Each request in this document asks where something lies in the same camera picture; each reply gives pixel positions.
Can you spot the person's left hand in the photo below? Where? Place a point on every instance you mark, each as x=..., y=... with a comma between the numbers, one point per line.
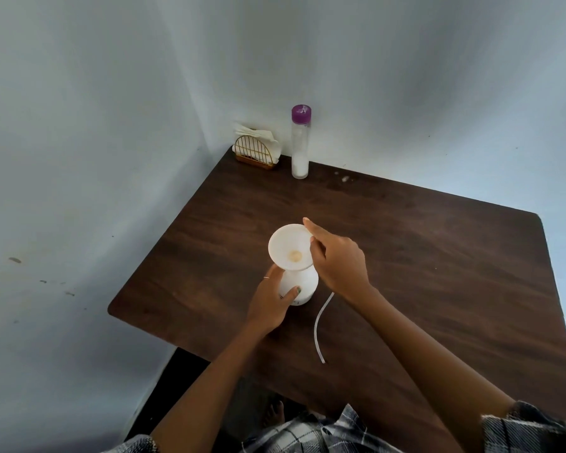
x=266, y=308

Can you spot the person's right hand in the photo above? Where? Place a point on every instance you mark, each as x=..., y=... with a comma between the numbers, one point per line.
x=342, y=268

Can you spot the white spray bottle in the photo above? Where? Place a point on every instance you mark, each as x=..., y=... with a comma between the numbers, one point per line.
x=306, y=283

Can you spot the black spray trigger head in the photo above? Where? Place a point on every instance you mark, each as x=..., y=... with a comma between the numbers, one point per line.
x=315, y=331

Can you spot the white plastic funnel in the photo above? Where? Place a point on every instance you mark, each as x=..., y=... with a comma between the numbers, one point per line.
x=287, y=242

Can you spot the tall frosted clear bottle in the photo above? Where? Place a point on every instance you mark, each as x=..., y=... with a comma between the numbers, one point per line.
x=300, y=146

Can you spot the purple bottle cap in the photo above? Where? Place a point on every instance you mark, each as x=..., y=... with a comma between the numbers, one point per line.
x=301, y=114

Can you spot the person's left forearm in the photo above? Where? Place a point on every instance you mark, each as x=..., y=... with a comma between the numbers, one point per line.
x=207, y=396

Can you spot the person's right forearm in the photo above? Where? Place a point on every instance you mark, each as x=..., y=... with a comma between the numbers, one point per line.
x=429, y=372

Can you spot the person's bare foot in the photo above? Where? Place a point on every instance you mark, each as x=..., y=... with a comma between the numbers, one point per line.
x=273, y=412

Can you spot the dark wooden table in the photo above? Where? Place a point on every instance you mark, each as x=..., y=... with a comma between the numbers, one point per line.
x=453, y=278

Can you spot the black white plaid shirt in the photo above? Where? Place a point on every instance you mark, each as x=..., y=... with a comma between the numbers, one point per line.
x=311, y=436

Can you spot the white paper napkins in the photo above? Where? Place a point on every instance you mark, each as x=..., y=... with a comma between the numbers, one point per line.
x=264, y=134

